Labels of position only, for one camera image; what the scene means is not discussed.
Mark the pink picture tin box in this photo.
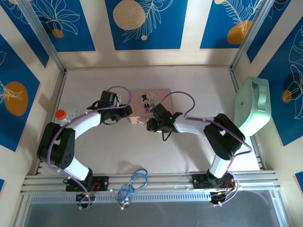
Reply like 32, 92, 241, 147
127, 88, 175, 126

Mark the clear plastic container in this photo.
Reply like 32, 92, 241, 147
67, 107, 80, 118

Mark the orange cap pill bottle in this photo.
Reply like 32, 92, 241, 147
55, 109, 71, 125

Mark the grey metal panel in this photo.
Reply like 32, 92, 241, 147
22, 196, 282, 227

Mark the mint green carry case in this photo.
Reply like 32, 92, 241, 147
233, 76, 272, 137

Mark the left control board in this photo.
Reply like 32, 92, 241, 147
75, 191, 97, 202

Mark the control board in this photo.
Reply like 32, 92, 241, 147
209, 190, 232, 204
75, 191, 97, 202

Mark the right control board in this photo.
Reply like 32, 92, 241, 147
209, 190, 232, 204

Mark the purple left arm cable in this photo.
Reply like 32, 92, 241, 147
46, 85, 133, 211

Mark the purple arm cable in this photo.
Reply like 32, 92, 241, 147
46, 85, 133, 211
158, 91, 253, 208

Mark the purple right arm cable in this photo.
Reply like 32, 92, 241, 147
158, 91, 253, 208

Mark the aluminium front frame rail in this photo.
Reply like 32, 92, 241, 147
20, 170, 282, 197

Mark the blue coiled cable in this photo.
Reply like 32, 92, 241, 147
117, 168, 149, 201

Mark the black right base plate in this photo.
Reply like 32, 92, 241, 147
191, 174, 240, 190

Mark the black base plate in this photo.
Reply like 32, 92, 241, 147
191, 174, 240, 190
65, 175, 110, 192

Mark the slotted grey cable duct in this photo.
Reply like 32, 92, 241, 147
29, 192, 213, 204

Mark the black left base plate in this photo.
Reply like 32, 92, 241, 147
65, 175, 110, 192

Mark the aluminium corner post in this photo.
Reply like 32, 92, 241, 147
18, 0, 66, 73
231, 0, 273, 70

